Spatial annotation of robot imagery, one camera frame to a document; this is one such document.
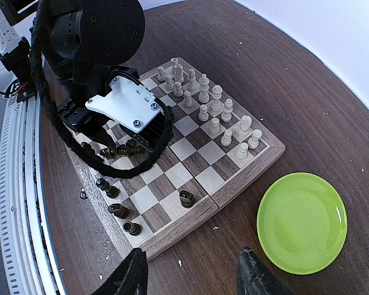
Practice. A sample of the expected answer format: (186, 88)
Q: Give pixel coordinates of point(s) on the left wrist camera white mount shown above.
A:
(134, 108)

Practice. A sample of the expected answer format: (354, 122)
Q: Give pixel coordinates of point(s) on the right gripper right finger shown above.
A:
(253, 277)

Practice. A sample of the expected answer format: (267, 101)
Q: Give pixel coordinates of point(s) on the white chess pieces row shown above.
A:
(208, 124)

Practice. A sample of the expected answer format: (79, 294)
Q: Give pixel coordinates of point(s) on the front aluminium rail base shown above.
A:
(28, 253)

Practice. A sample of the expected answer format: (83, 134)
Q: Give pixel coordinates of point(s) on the wooden chess board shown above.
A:
(153, 197)

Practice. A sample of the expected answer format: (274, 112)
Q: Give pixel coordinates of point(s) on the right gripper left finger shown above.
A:
(130, 277)

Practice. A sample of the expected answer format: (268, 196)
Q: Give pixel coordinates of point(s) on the green plate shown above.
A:
(301, 223)

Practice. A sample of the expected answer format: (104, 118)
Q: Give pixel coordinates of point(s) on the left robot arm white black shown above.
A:
(87, 43)

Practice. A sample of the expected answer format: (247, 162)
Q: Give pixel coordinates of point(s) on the dark rook chess piece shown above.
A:
(132, 228)

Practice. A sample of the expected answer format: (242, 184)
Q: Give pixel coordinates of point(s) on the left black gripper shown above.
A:
(81, 120)

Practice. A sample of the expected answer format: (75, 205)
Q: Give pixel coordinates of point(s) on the dark knight chess piece lying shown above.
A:
(118, 210)

